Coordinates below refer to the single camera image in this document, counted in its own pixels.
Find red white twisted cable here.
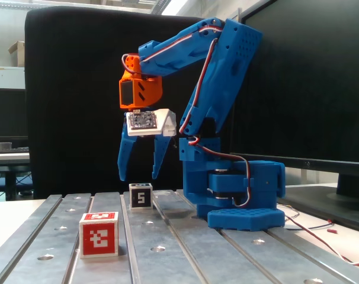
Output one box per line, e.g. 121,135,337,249
284,214,359,267

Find red white wrist servo cable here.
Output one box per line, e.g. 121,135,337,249
121,53,139,72

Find red white arm servo cable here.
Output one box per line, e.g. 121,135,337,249
139,25,253,208

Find red cube with white pattern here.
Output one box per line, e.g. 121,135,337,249
78,211,120,259

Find black cube with number five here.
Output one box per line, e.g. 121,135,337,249
129,182,153,210

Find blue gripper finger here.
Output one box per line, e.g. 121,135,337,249
117,120,139,182
152,134,172,180

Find small black background monitor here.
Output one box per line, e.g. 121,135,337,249
0,88,28,140

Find white camera mount with board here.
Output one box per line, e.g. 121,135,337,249
125,108,177,138

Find black office chair backrest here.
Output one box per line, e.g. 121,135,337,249
24,5,232,199

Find white background desk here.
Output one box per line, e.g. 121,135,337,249
0,151,32,202

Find brown cardboard box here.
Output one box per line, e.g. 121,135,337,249
7,40,25,67

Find aluminium slotted base plate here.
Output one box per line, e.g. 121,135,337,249
0,189,359,284

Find black Dell monitor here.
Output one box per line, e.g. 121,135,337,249
231,0,359,233

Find white cabinet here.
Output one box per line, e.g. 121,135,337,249
0,66,25,89

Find ceiling light fixture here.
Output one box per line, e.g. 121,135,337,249
151,0,172,15

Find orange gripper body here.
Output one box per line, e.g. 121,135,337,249
119,54,164,111

